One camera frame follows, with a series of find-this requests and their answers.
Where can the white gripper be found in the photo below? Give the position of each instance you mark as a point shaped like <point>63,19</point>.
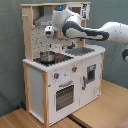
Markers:
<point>49,31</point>

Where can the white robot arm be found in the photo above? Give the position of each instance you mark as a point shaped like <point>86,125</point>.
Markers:
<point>69,23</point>

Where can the wooden toy kitchen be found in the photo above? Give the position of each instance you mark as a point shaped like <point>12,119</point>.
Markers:
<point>39,78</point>

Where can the grey range hood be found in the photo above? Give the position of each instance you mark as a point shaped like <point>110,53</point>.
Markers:
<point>45,19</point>

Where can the small metal pot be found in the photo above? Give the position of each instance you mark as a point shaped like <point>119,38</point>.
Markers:
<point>47,56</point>

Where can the black toy faucet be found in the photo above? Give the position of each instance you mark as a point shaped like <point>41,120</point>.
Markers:
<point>71,46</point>

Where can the black toy stovetop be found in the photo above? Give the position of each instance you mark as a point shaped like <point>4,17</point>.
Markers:
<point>58,58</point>

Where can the toy microwave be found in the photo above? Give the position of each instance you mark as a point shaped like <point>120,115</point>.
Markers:
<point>81,9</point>

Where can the red right oven knob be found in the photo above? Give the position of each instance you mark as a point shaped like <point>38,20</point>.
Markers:
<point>74,69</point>

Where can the red oven knob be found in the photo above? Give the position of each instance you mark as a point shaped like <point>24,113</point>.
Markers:
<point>56,75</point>
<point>74,69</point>

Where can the red left oven knob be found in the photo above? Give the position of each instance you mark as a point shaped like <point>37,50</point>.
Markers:
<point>56,75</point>

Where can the white cabinet door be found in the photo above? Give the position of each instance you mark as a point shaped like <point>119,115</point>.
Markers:
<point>91,71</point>

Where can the toy oven door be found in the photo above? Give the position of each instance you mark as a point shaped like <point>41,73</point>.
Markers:
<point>63,98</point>

